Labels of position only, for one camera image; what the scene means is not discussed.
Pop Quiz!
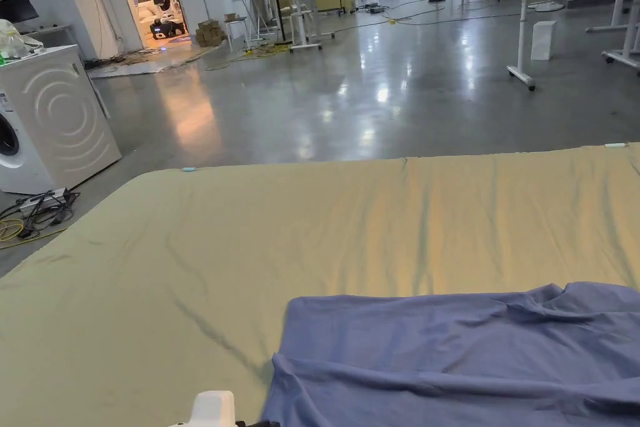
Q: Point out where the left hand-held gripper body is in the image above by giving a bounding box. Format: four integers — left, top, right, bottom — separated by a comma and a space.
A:
169, 390, 246, 427

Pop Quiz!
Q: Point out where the bed with beige sheet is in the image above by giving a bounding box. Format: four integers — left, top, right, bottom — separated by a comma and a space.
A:
0, 141, 640, 427

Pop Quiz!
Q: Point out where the blue shirt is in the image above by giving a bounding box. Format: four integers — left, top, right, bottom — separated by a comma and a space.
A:
261, 281, 640, 427

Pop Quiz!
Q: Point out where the white washing machine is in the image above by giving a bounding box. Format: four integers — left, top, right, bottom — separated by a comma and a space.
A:
0, 44, 123, 195

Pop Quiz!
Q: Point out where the stack of cardboard cartons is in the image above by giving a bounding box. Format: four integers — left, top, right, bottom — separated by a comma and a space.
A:
194, 19, 226, 48

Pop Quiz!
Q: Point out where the white stool with carton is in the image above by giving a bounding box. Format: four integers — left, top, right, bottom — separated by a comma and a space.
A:
223, 13, 249, 53

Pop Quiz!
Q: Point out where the white desk with laptop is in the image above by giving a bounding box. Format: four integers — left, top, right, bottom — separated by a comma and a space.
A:
232, 0, 281, 43

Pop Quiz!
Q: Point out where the white robot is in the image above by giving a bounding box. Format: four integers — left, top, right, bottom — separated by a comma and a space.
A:
149, 0, 188, 41

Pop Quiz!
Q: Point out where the small white-legged table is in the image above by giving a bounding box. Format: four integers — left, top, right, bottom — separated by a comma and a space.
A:
276, 0, 337, 53

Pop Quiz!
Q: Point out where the plastic bag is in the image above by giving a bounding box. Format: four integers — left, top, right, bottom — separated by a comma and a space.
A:
0, 19, 45, 66

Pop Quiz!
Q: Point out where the black monitor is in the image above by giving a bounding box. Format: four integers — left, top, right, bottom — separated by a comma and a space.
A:
0, 0, 40, 24

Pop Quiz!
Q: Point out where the white box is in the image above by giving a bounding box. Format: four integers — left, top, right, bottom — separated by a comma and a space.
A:
530, 21, 558, 62

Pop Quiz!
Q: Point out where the yellow cable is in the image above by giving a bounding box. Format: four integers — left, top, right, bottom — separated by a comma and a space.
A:
0, 219, 68, 251

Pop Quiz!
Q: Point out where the power strip with cables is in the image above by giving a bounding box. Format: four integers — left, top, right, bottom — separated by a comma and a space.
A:
0, 188, 81, 240

